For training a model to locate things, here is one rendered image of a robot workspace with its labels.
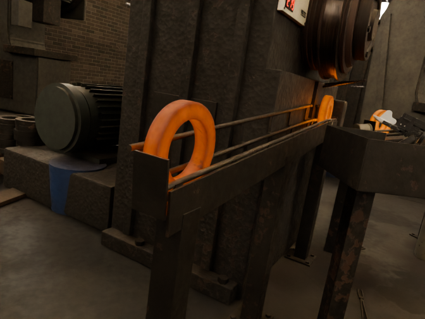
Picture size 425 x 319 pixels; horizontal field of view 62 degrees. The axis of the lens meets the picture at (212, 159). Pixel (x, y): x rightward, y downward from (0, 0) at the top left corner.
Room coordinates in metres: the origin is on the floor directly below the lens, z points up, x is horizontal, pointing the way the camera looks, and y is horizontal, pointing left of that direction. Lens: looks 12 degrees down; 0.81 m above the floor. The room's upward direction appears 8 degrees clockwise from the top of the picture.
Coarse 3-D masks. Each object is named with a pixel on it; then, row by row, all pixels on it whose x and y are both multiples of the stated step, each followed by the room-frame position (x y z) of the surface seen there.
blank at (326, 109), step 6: (324, 96) 1.61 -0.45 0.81; (330, 96) 1.61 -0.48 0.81; (324, 102) 1.58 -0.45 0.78; (330, 102) 1.60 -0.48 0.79; (324, 108) 1.56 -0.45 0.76; (330, 108) 1.65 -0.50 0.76; (318, 114) 1.57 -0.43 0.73; (324, 114) 1.56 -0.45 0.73; (330, 114) 1.66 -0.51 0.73; (318, 120) 1.58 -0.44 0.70
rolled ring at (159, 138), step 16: (160, 112) 0.61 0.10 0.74; (176, 112) 0.60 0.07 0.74; (192, 112) 0.64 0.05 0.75; (208, 112) 0.69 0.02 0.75; (160, 128) 0.58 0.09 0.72; (176, 128) 0.61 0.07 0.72; (208, 128) 0.69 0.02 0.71; (144, 144) 0.59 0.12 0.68; (160, 144) 0.57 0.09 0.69; (208, 144) 0.70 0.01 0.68; (192, 160) 0.70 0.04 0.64; (208, 160) 0.71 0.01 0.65; (176, 176) 0.67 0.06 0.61
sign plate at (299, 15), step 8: (280, 0) 1.25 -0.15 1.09; (296, 0) 1.34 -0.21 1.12; (304, 0) 1.42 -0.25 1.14; (280, 8) 1.24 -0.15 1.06; (288, 8) 1.28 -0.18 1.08; (296, 8) 1.35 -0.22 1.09; (304, 8) 1.43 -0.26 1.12; (288, 16) 1.33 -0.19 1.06; (296, 16) 1.37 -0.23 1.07; (304, 16) 1.45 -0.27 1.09; (304, 24) 1.46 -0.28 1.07
